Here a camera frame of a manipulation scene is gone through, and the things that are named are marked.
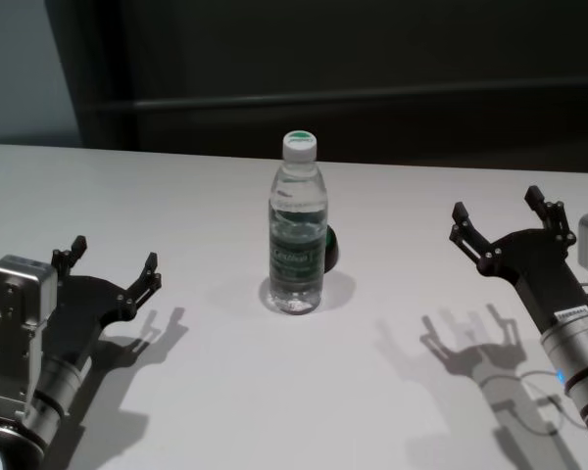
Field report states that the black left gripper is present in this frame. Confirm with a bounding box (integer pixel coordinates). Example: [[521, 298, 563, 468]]
[[38, 235, 164, 372]]

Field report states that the clear water bottle green label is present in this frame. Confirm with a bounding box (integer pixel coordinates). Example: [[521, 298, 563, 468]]
[[267, 129, 330, 315]]

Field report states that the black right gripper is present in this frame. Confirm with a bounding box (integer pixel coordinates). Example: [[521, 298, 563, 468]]
[[448, 185, 588, 336]]

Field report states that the green push button black base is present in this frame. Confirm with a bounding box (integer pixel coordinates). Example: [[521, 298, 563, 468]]
[[322, 226, 342, 273]]

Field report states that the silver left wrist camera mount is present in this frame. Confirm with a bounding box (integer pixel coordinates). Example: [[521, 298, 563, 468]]
[[0, 254, 60, 422]]

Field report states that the dark horizontal wall rail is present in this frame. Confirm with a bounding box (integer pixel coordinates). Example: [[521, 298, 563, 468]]
[[131, 88, 588, 109]]

